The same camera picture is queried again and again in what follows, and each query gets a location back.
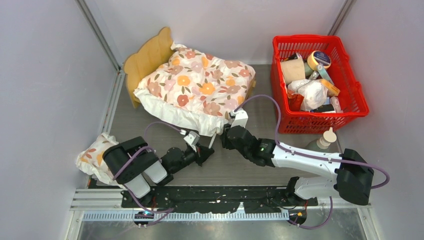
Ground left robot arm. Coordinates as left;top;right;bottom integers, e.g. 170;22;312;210
102;136;215;207

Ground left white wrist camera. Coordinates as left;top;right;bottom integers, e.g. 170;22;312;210
183;131;200;153

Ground large floral cushion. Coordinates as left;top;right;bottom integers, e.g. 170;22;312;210
133;43;256;137

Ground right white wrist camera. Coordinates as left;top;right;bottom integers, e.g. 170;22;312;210
229;108;249;128

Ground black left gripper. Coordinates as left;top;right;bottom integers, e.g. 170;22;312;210
171;142;215;174

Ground red plastic basket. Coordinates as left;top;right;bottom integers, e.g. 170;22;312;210
270;34;370;134

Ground small floral pillow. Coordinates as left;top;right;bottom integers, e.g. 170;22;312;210
75;132;122;187

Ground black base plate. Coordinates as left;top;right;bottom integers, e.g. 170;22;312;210
120;186;318;214

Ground white crumpled plastic bag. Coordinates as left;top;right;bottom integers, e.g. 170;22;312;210
287;79;328;112

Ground yellow tape roll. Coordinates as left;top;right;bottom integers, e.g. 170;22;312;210
306;50;332;71

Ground aluminium rail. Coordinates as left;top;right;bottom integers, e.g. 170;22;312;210
70;188;356;222

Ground wooden pet bed frame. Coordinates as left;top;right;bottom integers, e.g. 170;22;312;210
123;27;256;108

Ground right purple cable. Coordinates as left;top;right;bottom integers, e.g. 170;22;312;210
233;94;391;231

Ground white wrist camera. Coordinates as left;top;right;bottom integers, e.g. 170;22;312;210
229;108;249;128
183;131;200;153

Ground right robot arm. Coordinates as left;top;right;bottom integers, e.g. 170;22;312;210
220;124;374;206

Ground green bottle with beige cap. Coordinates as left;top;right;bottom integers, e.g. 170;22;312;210
305;127;337;153

